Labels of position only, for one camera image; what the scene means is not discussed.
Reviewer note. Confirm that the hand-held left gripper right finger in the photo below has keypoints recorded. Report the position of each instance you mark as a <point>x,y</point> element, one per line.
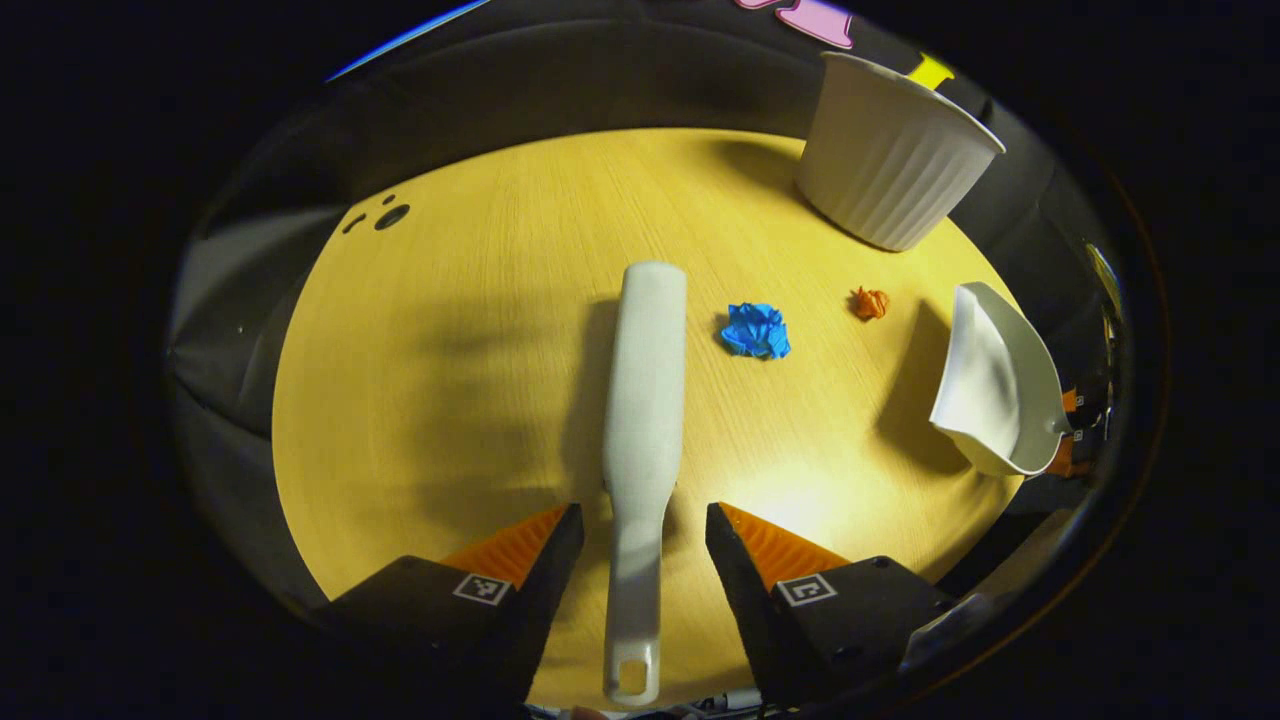
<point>745,600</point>

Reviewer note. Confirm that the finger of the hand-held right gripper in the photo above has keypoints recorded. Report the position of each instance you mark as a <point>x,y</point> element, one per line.
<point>1062,460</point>
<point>1072,400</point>

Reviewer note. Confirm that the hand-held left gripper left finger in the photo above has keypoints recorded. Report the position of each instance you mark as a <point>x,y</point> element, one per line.
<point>545,600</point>

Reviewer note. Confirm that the white dustpan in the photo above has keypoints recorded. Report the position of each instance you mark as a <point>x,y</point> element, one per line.
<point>990,390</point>

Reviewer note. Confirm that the orange paper ball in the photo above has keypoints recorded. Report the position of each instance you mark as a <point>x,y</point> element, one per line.
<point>871,304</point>

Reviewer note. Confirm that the small white broom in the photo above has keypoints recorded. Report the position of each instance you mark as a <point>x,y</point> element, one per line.
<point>645,400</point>

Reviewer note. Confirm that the blue paper ball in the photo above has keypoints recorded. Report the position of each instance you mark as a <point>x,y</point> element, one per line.
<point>755,332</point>

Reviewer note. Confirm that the white ribbed garbage bin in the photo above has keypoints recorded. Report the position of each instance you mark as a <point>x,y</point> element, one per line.
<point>880,170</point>

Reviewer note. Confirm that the wooden desktop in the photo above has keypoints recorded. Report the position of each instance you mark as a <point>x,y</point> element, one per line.
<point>480,330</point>

